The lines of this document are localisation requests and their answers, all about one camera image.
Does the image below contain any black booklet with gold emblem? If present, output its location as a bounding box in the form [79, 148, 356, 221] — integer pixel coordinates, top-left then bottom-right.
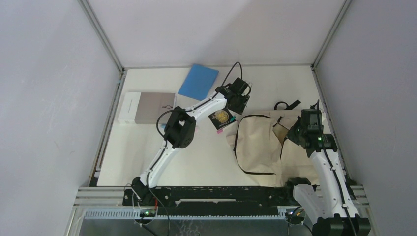
[208, 108, 236, 130]

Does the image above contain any beige canvas student bag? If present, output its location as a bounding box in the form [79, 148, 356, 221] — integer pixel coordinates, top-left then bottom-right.
[226, 100, 319, 187]

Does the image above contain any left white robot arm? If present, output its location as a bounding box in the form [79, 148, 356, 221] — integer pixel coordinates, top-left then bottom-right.
[131, 77, 251, 205]

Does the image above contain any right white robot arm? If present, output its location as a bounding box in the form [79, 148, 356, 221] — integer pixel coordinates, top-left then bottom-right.
[284, 108, 371, 236]

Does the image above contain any blue notebook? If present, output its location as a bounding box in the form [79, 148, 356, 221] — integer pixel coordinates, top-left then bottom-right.
[178, 64, 219, 101]

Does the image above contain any grey and white book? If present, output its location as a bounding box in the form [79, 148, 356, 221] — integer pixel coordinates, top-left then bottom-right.
[118, 92, 176, 124]

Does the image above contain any black mounting rail base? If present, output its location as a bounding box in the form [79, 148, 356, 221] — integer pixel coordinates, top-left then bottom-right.
[122, 186, 299, 217]

